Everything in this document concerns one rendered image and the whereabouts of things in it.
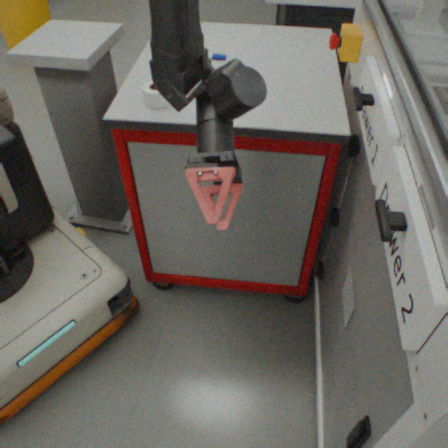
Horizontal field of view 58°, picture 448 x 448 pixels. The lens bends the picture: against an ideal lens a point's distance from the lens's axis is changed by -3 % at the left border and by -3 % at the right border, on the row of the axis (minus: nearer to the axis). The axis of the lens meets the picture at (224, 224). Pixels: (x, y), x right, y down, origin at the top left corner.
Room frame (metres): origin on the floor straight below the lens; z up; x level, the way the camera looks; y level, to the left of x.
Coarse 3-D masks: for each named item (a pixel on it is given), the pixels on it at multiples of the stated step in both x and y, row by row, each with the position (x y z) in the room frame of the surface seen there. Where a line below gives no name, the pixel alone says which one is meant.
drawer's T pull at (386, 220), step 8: (376, 200) 0.42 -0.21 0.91; (376, 208) 0.41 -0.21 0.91; (384, 208) 0.40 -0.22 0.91; (384, 216) 0.38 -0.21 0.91; (392, 216) 0.38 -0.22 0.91; (400, 216) 0.38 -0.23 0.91; (384, 224) 0.37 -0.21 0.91; (392, 224) 0.37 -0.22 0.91; (400, 224) 0.37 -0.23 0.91; (384, 232) 0.35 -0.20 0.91; (384, 240) 0.35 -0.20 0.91
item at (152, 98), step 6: (150, 84) 0.94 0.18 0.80; (144, 90) 0.91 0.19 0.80; (150, 90) 0.91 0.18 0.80; (156, 90) 0.91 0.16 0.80; (144, 96) 0.91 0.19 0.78; (150, 96) 0.90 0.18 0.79; (156, 96) 0.90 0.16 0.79; (162, 96) 0.90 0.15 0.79; (144, 102) 0.92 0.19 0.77; (150, 102) 0.90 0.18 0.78; (156, 102) 0.90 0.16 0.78; (162, 102) 0.90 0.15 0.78; (168, 102) 0.91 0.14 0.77
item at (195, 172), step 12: (192, 168) 0.44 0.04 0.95; (204, 168) 0.44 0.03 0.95; (216, 168) 0.44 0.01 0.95; (228, 168) 0.44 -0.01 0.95; (192, 180) 0.43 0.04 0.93; (204, 180) 0.44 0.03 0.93; (216, 180) 0.44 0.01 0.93; (228, 180) 0.43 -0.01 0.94; (228, 192) 0.42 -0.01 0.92; (204, 204) 0.41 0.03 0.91; (216, 204) 0.41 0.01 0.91; (204, 216) 0.40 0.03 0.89; (216, 216) 0.40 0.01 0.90
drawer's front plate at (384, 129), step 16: (368, 64) 0.80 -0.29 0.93; (368, 80) 0.77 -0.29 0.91; (384, 96) 0.67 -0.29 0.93; (368, 112) 0.70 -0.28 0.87; (384, 112) 0.61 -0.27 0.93; (384, 128) 0.58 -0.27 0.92; (368, 144) 0.65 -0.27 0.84; (384, 144) 0.56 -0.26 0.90; (368, 160) 0.62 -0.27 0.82; (384, 160) 0.55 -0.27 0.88
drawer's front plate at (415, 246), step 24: (384, 168) 0.52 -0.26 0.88; (408, 168) 0.46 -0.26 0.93; (384, 192) 0.49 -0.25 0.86; (408, 192) 0.41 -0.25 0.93; (408, 216) 0.38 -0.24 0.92; (408, 240) 0.35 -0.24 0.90; (408, 264) 0.32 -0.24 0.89; (432, 264) 0.29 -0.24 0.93; (408, 288) 0.30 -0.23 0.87; (432, 288) 0.26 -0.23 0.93; (432, 312) 0.24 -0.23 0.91; (408, 336) 0.24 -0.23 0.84
